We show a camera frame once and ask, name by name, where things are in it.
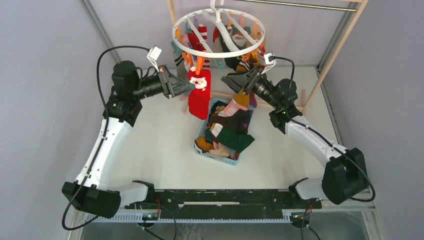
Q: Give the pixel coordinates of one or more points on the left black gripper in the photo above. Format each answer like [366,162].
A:
[171,86]

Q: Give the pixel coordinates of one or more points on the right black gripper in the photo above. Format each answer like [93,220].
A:
[246,80]

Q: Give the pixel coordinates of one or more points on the grey beige striped sock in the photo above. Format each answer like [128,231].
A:
[179,61]

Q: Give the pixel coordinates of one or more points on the red santa sock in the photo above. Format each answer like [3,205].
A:
[199,97]

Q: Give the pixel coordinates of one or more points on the dark green sock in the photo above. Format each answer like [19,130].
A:
[235,141]

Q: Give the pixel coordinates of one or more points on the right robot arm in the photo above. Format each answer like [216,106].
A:
[345,173]

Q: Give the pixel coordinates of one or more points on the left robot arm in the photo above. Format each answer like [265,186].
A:
[90,191]

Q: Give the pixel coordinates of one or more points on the white round clip hanger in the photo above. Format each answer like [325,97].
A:
[250,27]

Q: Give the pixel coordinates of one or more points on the purple hanging sock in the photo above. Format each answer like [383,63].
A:
[252,100]

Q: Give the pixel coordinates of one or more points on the dark brown sock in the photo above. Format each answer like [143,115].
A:
[238,122]

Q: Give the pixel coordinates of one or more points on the black patterned hanging sock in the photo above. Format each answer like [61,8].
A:
[237,38]

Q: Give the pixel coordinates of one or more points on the blue plastic laundry basket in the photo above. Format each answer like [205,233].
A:
[200,140]

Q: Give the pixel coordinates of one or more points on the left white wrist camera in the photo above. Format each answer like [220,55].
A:
[153,55]

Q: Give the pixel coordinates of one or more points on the wooden drying rack frame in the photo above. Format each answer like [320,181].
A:
[313,31]

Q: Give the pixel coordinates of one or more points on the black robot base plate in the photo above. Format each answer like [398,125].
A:
[224,204]

